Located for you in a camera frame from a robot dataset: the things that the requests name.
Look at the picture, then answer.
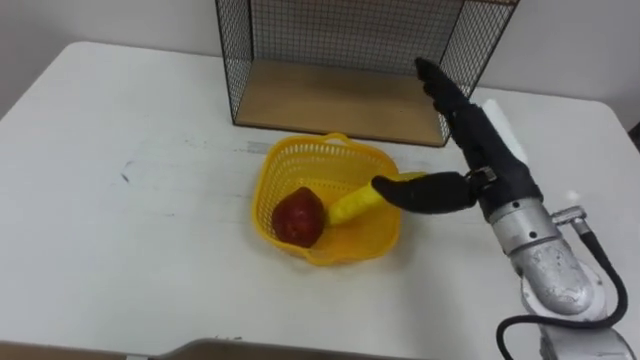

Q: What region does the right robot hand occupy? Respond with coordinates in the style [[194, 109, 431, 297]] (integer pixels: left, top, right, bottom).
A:
[[371, 56, 545, 222]]

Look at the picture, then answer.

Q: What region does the yellow banana soft toy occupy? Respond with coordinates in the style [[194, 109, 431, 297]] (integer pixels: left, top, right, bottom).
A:
[[325, 171, 427, 227]]

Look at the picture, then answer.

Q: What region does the yellow plastic basket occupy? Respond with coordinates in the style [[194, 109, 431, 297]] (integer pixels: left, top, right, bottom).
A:
[[251, 132, 428, 267]]

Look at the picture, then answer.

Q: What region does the red fruit soft toy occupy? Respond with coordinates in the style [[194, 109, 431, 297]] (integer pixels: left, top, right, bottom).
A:
[[271, 186, 327, 249]]

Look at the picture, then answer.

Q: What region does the white table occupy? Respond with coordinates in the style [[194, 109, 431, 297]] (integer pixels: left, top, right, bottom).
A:
[[0, 40, 640, 360]]

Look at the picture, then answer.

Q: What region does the black wire mesh shelf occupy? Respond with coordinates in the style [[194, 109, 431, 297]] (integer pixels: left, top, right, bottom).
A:
[[214, 0, 521, 149]]

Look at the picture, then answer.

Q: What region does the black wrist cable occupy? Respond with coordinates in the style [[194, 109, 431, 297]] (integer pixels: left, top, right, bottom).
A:
[[495, 205, 630, 360]]

